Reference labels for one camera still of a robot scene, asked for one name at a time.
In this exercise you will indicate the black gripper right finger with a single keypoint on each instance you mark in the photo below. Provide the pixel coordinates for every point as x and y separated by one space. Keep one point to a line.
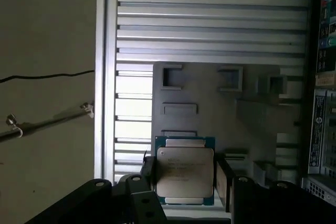
262 205

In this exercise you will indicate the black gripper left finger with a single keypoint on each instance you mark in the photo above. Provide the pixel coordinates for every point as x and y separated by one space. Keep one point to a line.
136 203

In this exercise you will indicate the silver CPU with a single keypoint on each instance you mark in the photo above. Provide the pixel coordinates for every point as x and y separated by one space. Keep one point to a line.
183 166

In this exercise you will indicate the green RAM stick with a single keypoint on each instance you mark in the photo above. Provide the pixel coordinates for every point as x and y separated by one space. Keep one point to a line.
236 158

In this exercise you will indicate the silver power supply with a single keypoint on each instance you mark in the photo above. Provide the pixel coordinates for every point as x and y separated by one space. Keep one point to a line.
319 129

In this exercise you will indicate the grey parts rack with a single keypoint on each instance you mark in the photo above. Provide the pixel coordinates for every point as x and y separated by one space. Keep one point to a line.
215 119

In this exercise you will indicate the metal brace rod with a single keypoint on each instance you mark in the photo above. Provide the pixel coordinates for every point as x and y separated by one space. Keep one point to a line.
52 123

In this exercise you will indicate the black PC case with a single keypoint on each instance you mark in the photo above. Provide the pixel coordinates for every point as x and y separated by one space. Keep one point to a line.
311 51

